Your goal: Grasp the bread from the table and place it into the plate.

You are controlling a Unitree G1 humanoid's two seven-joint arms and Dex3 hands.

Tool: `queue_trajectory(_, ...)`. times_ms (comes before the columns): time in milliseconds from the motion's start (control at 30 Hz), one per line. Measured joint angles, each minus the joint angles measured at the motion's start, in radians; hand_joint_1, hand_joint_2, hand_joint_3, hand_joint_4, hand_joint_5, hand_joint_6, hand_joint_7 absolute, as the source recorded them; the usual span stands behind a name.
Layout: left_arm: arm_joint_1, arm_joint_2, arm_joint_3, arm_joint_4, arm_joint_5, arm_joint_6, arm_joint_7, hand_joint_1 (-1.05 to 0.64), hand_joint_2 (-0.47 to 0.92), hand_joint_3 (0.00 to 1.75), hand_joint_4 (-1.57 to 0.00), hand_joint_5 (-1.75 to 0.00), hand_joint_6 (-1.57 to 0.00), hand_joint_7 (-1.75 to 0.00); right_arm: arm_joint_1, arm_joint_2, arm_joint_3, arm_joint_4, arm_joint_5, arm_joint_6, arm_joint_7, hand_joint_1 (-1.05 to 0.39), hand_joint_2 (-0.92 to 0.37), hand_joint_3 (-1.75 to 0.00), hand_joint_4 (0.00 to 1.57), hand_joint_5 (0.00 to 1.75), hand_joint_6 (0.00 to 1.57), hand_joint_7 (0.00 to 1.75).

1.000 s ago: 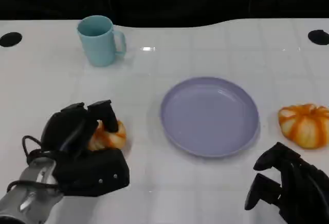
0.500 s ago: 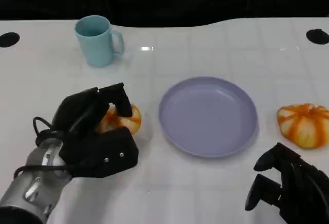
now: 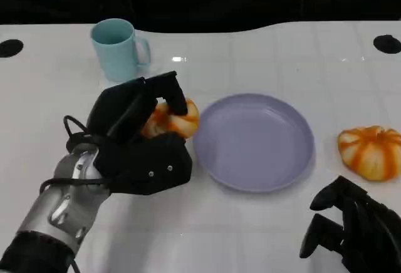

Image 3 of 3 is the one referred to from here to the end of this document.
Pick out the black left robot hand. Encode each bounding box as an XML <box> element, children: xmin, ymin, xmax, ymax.
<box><xmin>86</xmin><ymin>71</ymin><xmax>189</xmax><ymax>148</ymax></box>

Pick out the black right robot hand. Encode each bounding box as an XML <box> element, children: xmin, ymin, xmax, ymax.
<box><xmin>299</xmin><ymin>175</ymin><xmax>401</xmax><ymax>273</ymax></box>

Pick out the orange and white bread roll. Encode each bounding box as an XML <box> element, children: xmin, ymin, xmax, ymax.
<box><xmin>337</xmin><ymin>125</ymin><xmax>401</xmax><ymax>182</ymax></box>
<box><xmin>140</xmin><ymin>97</ymin><xmax>201</xmax><ymax>139</ymax></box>

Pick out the pale green mug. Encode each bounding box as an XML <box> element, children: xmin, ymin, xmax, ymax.
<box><xmin>90</xmin><ymin>18</ymin><xmax>152</xmax><ymax>83</ymax></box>

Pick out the lilac plate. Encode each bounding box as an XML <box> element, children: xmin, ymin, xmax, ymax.
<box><xmin>192</xmin><ymin>93</ymin><xmax>316</xmax><ymax>194</ymax></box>

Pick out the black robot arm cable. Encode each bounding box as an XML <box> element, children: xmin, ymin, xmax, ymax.
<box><xmin>63</xmin><ymin>115</ymin><xmax>103</xmax><ymax>153</ymax></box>
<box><xmin>39</xmin><ymin>175</ymin><xmax>109</xmax><ymax>194</ymax></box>

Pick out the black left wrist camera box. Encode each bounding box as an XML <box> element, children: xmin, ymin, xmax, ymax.
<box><xmin>93</xmin><ymin>133</ymin><xmax>194</xmax><ymax>196</ymax></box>

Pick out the black table cable grommet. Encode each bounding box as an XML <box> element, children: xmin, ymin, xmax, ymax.
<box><xmin>373</xmin><ymin>34</ymin><xmax>401</xmax><ymax>54</ymax></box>
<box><xmin>0</xmin><ymin>39</ymin><xmax>24</xmax><ymax>58</ymax></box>

